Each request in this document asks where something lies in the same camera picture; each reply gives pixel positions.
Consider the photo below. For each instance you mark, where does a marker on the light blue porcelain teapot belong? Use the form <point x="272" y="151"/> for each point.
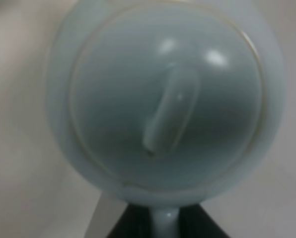
<point x="164" y="103"/>

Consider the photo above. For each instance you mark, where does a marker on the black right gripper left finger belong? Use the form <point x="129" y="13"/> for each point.
<point x="135" y="222"/>

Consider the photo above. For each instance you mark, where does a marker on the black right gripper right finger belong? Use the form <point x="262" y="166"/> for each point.
<point x="194" y="222"/>

